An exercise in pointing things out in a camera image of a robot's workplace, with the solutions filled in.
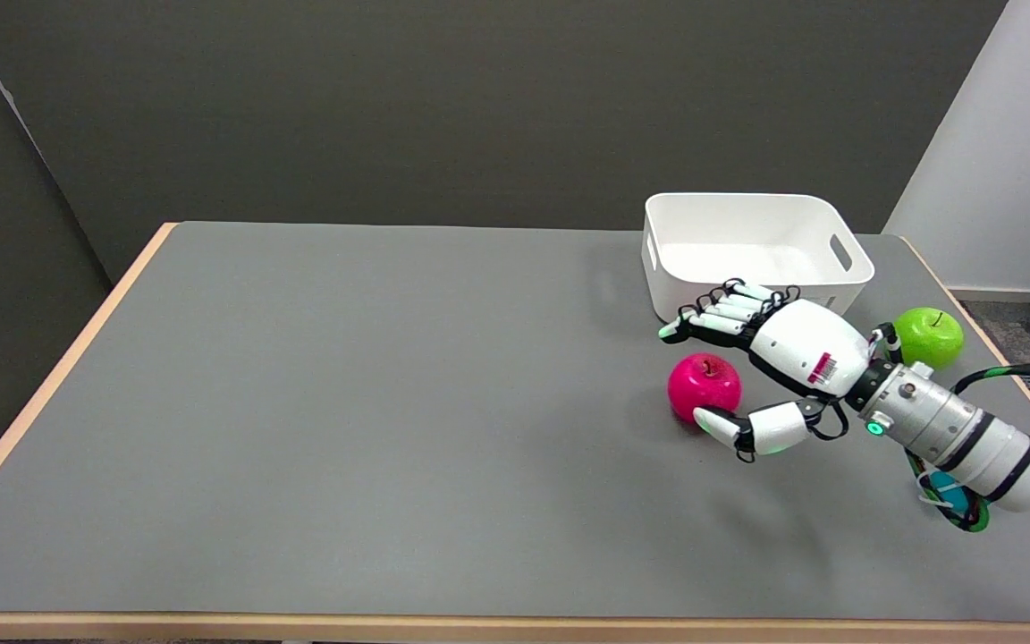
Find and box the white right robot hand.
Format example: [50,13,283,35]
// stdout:
[658,279,902,463]

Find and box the red apple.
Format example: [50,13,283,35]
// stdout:
[667,352,742,424]

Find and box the green apple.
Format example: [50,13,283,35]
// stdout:
[892,307,965,371]

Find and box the white plastic storage bin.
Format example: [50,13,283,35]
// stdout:
[641,192,875,326]

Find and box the blue block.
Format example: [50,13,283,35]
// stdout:
[923,474,968,511]

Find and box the black green braided cable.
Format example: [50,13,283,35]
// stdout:
[904,364,1030,534]

